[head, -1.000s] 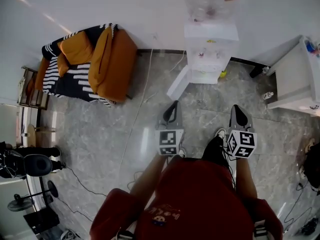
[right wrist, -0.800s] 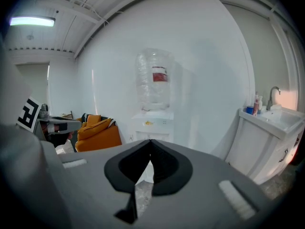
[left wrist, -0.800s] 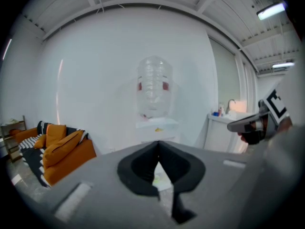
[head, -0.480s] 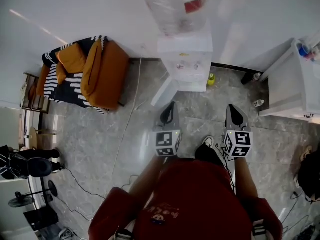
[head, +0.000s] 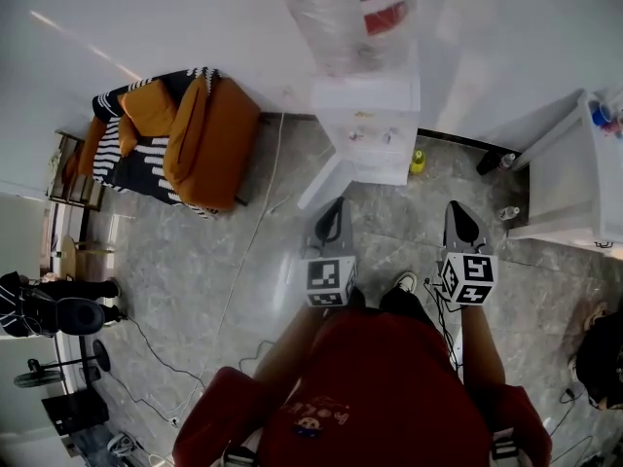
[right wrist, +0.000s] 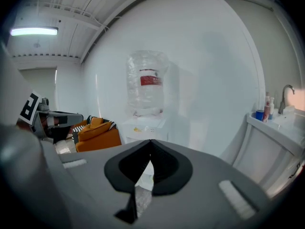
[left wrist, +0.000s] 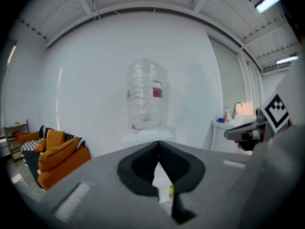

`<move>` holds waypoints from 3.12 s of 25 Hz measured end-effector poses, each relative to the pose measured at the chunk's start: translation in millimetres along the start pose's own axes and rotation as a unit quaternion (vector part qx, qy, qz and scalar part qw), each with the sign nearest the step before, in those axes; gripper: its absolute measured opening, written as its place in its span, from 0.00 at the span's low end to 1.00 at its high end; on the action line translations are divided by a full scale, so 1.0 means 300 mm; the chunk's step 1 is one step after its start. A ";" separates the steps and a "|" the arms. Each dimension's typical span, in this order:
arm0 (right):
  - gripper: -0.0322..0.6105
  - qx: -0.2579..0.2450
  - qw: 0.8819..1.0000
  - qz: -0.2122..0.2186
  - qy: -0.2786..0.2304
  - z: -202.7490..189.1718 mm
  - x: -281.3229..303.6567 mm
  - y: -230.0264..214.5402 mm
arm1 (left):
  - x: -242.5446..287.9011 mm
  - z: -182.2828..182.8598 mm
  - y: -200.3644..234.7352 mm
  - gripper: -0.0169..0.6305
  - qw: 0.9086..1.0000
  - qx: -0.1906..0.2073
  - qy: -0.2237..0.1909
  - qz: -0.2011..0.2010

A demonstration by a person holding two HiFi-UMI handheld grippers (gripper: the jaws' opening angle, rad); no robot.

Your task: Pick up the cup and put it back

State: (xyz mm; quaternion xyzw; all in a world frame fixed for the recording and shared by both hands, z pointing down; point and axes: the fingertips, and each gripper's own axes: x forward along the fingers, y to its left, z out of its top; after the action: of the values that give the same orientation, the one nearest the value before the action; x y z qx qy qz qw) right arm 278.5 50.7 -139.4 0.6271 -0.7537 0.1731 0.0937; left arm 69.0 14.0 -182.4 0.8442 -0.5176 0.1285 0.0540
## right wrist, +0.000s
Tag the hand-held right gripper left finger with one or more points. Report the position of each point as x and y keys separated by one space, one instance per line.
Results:
x=95 y=187

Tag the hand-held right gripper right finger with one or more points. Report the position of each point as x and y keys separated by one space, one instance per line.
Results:
x=202 y=199

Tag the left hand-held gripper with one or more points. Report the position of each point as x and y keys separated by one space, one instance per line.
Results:
x=28 y=106

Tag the white water dispenser cabinet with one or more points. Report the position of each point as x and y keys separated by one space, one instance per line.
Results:
x=143 y=128

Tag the white sink cabinet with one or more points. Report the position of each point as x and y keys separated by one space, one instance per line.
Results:
x=262 y=151

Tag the orange sofa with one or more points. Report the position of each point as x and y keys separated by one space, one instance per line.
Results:
x=100 y=142

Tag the clear water jug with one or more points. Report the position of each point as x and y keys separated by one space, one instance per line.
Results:
x=147 y=80

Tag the ceiling tube light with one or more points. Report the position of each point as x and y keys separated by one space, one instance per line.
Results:
x=33 y=31

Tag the blue can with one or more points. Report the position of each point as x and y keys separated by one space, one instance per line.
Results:
x=259 y=115

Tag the red white bottle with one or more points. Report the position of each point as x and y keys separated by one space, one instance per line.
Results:
x=266 y=112

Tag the white pump bottle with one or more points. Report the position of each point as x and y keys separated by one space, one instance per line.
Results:
x=271 y=108

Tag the metal faucet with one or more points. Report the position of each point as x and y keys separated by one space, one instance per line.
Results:
x=283 y=99

